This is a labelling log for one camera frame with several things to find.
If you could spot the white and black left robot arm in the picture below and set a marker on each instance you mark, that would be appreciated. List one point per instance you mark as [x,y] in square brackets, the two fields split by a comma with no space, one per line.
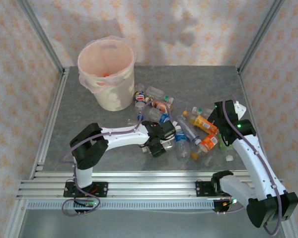
[124,135]

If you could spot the cream plastic bin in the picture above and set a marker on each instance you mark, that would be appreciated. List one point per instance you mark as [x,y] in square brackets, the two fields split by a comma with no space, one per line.
[114,96]

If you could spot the Pepsi bottle blue cap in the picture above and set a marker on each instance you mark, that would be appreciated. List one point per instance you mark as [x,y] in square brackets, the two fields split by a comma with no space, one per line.
[139,96]

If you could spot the clear bottle green neck band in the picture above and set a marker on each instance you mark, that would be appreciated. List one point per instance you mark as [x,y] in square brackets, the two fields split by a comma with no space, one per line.
[155,91]

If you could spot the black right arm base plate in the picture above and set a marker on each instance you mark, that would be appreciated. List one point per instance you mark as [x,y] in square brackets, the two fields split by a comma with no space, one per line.
[201,189]

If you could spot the blue label water bottle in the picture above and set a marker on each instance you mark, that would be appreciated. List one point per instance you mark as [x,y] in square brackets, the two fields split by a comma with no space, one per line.
[180,137]
[155,114]

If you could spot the loose white bottle cap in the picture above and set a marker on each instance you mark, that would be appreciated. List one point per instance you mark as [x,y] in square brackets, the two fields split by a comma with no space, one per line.
[229,158]

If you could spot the yellow juice bottle orange label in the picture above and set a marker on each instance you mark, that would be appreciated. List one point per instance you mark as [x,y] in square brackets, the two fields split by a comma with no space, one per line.
[201,122]

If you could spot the clear bottle orange label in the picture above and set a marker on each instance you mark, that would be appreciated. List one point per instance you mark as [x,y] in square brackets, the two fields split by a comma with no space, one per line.
[106,74]

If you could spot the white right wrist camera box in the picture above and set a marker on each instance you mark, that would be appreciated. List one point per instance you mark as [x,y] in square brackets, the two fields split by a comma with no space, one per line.
[239,109]

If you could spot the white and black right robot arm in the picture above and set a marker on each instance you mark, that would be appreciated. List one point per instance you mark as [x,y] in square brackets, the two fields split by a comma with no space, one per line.
[250,153]

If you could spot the pink plastic bin liner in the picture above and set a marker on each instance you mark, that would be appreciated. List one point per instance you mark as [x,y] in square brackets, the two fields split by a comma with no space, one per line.
[106,57]

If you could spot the aluminium table side rail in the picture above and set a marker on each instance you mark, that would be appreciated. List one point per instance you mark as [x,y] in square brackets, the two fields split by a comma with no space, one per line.
[49,124]
[249,94]

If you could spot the green plastic bottle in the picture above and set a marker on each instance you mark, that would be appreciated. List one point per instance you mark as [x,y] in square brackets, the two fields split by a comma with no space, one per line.
[220,142]

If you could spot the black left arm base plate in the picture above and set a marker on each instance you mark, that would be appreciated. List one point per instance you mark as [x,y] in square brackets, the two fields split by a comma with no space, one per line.
[103,189]

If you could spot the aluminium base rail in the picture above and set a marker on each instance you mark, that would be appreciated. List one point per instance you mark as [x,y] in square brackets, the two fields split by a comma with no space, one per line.
[151,186]

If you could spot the orange label bottle orange cap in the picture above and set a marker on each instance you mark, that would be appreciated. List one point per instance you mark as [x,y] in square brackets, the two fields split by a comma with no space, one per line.
[208,143]

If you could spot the aluminium lower frame leg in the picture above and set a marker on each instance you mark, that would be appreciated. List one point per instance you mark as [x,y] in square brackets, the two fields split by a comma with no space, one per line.
[13,218]
[293,233]

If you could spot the brown coffee drink bottle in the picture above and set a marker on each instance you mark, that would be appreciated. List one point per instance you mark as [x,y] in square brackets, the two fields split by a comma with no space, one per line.
[161,105]

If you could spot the small green circuit board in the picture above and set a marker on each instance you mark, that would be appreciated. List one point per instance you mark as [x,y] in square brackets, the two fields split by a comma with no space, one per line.
[232,201]
[87,204]

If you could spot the slender clear blue-tinted bottle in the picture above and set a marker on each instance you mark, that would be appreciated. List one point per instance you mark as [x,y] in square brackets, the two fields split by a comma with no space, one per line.
[187,127]

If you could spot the aluminium frame post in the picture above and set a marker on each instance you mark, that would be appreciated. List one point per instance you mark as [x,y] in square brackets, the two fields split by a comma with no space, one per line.
[259,37]
[41,34]

